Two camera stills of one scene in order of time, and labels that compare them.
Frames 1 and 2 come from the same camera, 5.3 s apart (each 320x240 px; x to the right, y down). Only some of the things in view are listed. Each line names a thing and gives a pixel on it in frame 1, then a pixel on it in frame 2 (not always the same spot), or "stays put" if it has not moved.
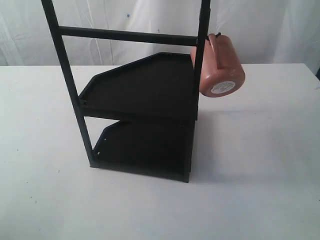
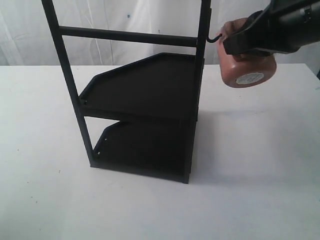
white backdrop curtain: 265,32 stays put
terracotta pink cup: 222,73 → 243,71
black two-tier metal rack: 159,96 stays put
